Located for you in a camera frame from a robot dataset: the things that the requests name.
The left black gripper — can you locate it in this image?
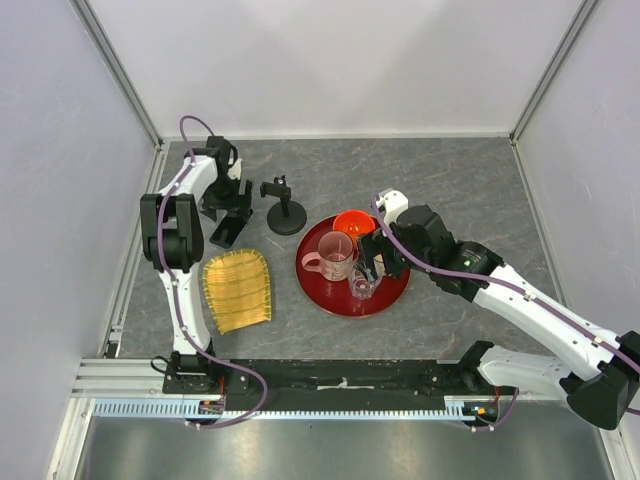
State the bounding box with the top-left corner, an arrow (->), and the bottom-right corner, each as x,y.
201,176 -> 254,223

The black smartphone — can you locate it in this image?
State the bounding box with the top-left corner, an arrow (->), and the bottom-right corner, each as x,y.
209,211 -> 251,250

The black phone stand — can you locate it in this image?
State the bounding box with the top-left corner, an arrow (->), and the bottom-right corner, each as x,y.
260,175 -> 307,236

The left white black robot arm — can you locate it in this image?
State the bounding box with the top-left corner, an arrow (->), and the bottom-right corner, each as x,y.
140,135 -> 253,394

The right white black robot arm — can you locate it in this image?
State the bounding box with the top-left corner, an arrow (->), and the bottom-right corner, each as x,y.
356,190 -> 639,430

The orange plastic bowl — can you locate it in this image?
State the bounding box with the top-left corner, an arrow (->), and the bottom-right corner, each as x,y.
332,210 -> 376,246

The pink glass mug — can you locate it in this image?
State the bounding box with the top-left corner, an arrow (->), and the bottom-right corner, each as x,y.
301,231 -> 355,282

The clear faceted glass tumbler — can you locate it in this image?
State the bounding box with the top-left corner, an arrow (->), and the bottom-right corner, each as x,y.
348,267 -> 383,300

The round red tray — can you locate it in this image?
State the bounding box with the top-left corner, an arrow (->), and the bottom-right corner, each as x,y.
295,215 -> 411,317

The yellow woven bamboo basket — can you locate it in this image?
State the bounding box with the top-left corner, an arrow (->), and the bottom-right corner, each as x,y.
202,248 -> 273,334

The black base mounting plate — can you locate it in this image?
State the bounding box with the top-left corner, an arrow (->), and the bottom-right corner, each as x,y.
162,357 -> 516,412

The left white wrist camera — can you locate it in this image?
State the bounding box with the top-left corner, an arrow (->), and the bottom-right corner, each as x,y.
227,158 -> 242,180

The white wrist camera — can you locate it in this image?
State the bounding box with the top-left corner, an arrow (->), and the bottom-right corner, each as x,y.
227,158 -> 242,180
374,188 -> 409,224

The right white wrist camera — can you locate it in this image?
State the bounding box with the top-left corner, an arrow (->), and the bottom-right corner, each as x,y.
374,188 -> 409,224

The left aluminium frame post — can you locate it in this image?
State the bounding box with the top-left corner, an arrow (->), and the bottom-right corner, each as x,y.
70,0 -> 164,149

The aluminium frame post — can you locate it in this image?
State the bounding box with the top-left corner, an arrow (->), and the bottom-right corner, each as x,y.
509,0 -> 600,146
70,0 -> 164,149

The grey slotted cable duct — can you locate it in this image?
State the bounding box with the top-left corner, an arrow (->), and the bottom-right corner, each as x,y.
92,397 -> 499,423

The right aluminium frame post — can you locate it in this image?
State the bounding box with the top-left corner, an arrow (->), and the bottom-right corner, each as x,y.
509,0 -> 600,146

